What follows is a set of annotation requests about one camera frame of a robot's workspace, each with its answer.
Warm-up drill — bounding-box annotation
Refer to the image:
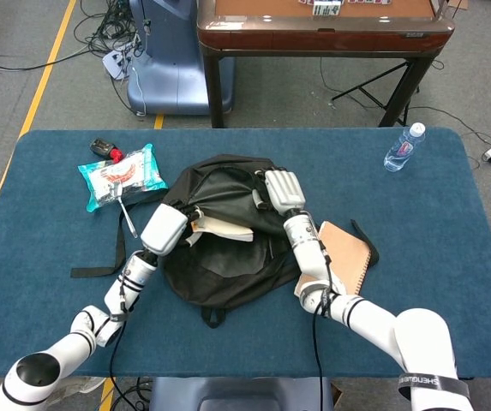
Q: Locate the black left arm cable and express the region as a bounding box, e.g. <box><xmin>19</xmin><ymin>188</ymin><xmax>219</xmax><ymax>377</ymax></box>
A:
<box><xmin>108</xmin><ymin>273</ymin><xmax>137</xmax><ymax>411</ymax></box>

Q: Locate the black and red small device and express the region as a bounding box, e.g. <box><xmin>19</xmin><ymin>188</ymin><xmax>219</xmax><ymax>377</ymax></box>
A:
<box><xmin>89</xmin><ymin>137</ymin><xmax>125</xmax><ymax>163</ymax></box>

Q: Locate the teal wet wipes pack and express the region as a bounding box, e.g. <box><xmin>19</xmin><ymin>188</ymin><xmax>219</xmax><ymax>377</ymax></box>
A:
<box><xmin>76</xmin><ymin>142</ymin><xmax>170</xmax><ymax>213</ymax></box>

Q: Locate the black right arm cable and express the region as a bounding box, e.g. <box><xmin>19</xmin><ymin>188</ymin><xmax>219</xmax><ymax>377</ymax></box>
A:
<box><xmin>311</xmin><ymin>239</ymin><xmax>336</xmax><ymax>411</ymax></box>

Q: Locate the blue machine base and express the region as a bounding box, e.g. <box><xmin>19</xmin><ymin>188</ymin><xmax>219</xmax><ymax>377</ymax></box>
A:
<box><xmin>126</xmin><ymin>0</ymin><xmax>236</xmax><ymax>116</ymax></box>

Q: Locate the long black floor cable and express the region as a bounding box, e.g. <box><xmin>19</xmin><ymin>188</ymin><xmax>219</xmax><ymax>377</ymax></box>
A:
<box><xmin>0</xmin><ymin>45</ymin><xmax>105</xmax><ymax>73</ymax></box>

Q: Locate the khaki fabric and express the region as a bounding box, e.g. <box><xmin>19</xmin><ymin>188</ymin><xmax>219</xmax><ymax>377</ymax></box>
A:
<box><xmin>47</xmin><ymin>375</ymin><xmax>105</xmax><ymax>411</ymax></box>

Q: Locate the brown spiral notebook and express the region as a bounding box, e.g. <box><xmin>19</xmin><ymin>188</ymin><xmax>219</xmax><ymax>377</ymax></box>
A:
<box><xmin>293</xmin><ymin>220</ymin><xmax>373</xmax><ymax>309</ymax></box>

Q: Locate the clear plastic water bottle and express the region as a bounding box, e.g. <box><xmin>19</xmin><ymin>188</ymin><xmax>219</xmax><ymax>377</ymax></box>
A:
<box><xmin>382</xmin><ymin>122</ymin><xmax>427</xmax><ymax>173</ymax></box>

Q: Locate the blue table cloth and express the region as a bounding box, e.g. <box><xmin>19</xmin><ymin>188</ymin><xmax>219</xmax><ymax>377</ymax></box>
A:
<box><xmin>0</xmin><ymin>127</ymin><xmax>491</xmax><ymax>381</ymax></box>

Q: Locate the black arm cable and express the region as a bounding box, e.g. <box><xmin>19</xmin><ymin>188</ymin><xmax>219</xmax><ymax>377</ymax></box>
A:
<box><xmin>108</xmin><ymin>273</ymin><xmax>137</xmax><ymax>411</ymax></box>
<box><xmin>311</xmin><ymin>239</ymin><xmax>336</xmax><ymax>411</ymax></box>

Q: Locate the white mahjong tile row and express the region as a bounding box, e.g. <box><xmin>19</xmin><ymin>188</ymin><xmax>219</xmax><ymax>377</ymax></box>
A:
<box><xmin>312</xmin><ymin>1</ymin><xmax>343</xmax><ymax>17</ymax></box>

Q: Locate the black backpack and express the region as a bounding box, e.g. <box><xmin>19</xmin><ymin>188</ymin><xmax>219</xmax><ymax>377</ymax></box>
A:
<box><xmin>69</xmin><ymin>153</ymin><xmax>380</xmax><ymax>330</ymax></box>

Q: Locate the brown mahjong table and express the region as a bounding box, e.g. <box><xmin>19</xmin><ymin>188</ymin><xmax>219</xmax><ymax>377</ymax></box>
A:
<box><xmin>196</xmin><ymin>0</ymin><xmax>456</xmax><ymax>128</ymax></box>

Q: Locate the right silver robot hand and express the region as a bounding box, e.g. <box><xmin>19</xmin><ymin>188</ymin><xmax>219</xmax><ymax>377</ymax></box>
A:
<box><xmin>251</xmin><ymin>168</ymin><xmax>307</xmax><ymax>215</ymax></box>

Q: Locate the white pen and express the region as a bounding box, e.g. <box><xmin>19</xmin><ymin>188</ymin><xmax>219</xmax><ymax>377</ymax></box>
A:
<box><xmin>116</xmin><ymin>194</ymin><xmax>140</xmax><ymax>240</ymax></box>

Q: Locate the white power strip with plugs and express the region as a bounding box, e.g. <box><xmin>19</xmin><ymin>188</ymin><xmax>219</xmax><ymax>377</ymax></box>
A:
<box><xmin>101</xmin><ymin>40</ymin><xmax>139</xmax><ymax>80</ymax></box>

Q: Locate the tangled black cable bundle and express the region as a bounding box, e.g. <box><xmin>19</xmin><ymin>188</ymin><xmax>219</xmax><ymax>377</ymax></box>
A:
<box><xmin>73</xmin><ymin>0</ymin><xmax>143</xmax><ymax>57</ymax></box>

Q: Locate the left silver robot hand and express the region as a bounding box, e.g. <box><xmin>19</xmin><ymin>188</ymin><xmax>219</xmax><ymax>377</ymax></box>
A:
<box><xmin>141</xmin><ymin>203</ymin><xmax>203</xmax><ymax>258</ymax></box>

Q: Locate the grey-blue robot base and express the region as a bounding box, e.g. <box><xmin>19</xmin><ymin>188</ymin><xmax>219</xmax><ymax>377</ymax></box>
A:
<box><xmin>148</xmin><ymin>376</ymin><xmax>335</xmax><ymax>411</ymax></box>

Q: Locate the thin black floor cable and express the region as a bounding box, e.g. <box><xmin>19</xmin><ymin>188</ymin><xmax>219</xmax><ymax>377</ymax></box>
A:
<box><xmin>320</xmin><ymin>57</ymin><xmax>491</xmax><ymax>170</ymax></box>

